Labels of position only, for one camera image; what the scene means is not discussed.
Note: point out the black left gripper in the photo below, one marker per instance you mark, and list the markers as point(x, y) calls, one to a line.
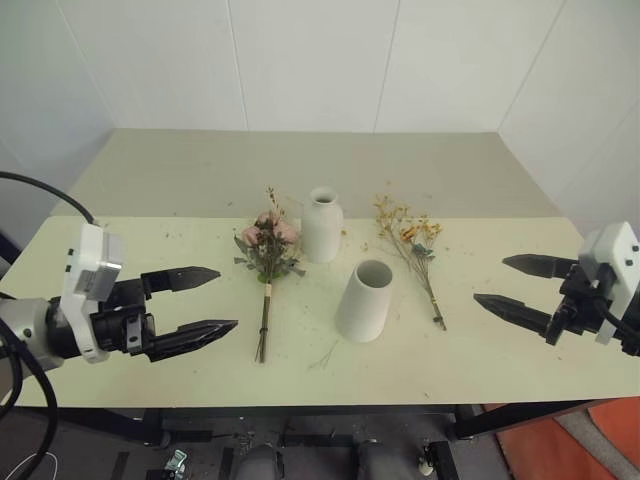
point(117, 320)

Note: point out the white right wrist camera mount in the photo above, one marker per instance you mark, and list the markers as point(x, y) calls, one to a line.
point(617, 255)

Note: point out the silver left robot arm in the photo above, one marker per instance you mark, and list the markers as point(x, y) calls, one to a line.
point(25, 325)

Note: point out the white caster wheel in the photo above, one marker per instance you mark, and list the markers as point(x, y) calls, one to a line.
point(425, 462)

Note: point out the white bottle-shaped vase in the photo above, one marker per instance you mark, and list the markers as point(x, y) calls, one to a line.
point(321, 230)

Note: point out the silver caster wheel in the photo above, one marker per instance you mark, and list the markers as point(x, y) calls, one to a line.
point(176, 462)

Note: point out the black table frame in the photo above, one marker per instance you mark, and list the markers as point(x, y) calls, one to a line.
point(505, 420)

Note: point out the orange floor mat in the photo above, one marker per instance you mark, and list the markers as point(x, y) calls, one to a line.
point(600, 445)

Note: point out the pink dried flower bouquet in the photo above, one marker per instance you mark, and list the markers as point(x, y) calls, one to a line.
point(270, 250)

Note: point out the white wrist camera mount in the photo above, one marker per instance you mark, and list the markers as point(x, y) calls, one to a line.
point(617, 255)
point(90, 250)

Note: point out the yellow dried flower bouquet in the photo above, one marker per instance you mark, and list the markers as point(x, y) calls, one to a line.
point(417, 249)

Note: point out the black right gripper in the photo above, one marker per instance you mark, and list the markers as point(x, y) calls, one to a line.
point(580, 310)

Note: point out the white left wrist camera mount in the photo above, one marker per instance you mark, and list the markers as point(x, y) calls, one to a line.
point(90, 250)

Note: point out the white conical vase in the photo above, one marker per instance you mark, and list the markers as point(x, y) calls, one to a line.
point(362, 310)

